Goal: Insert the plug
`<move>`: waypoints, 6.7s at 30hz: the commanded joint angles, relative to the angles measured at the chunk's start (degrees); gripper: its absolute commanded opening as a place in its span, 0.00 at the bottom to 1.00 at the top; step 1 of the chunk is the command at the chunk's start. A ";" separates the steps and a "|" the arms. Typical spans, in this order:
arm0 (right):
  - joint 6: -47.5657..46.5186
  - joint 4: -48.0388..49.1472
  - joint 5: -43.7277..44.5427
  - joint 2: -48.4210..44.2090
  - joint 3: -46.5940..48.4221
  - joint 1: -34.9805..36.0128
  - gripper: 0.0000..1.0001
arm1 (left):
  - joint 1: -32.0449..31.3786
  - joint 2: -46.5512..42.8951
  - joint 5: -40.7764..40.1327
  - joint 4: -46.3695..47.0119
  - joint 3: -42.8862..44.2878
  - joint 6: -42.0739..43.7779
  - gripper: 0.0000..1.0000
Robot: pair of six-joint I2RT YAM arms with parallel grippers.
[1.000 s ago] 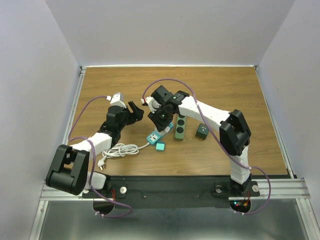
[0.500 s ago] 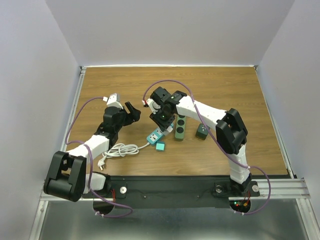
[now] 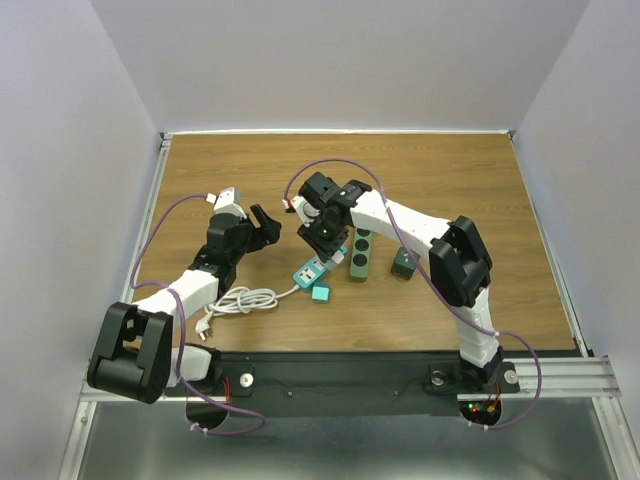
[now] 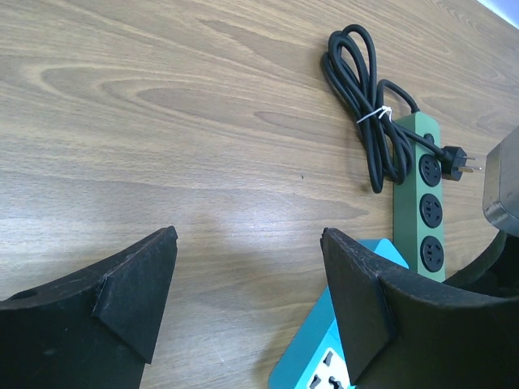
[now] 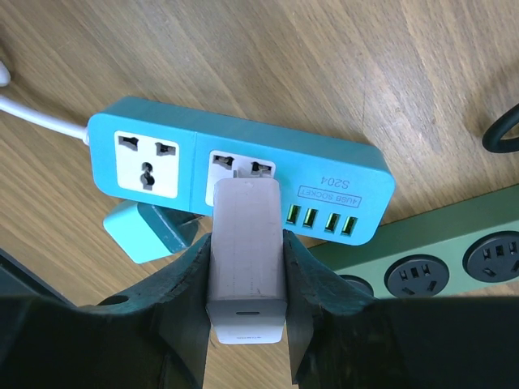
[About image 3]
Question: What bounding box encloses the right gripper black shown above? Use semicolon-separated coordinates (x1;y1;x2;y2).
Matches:
297;210;348;263

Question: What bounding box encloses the white charger plug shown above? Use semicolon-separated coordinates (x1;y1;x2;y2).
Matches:
324;251;345;271

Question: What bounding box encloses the blue usb socket strip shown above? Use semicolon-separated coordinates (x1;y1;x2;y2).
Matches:
293;245;348;291

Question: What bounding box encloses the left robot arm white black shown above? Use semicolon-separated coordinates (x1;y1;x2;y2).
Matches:
87;204;282;404

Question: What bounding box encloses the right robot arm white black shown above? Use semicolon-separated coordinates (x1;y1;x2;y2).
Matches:
283;172;503;390

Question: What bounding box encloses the green power strip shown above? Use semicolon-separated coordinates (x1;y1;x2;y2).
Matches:
349;228;373;282

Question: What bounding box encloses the small teal cube adapter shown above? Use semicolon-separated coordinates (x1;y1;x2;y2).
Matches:
311;283;331;304

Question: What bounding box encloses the dark green cube adapter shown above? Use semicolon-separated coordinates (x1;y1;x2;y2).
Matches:
391;247;416;280

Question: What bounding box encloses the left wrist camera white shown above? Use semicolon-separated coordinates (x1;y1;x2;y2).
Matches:
214;187;247;219

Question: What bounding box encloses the white cord of blue strip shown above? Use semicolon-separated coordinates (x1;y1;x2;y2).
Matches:
192;285;299;346

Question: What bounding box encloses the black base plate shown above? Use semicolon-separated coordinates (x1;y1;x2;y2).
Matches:
194;351;520;418

